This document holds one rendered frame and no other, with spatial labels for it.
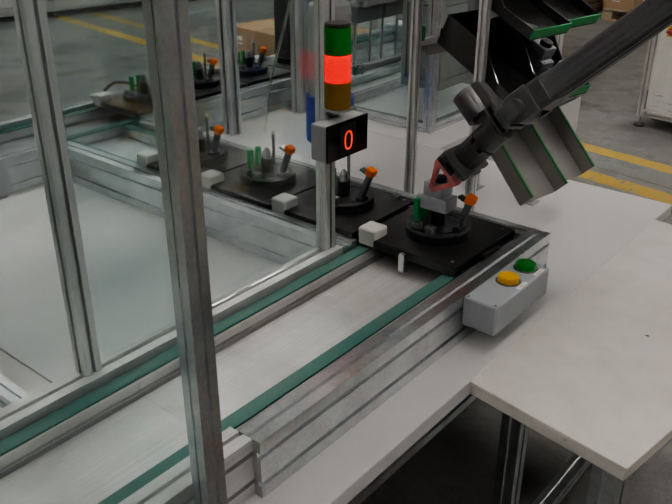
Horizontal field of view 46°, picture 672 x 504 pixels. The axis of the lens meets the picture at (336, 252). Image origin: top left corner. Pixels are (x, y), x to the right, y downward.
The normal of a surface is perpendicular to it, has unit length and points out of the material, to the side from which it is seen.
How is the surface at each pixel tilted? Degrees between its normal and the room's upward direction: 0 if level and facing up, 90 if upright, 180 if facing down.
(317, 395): 0
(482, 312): 90
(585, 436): 0
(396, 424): 0
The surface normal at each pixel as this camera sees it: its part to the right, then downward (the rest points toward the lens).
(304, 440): 0.77, 0.28
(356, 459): 0.00, -0.90
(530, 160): 0.46, -0.40
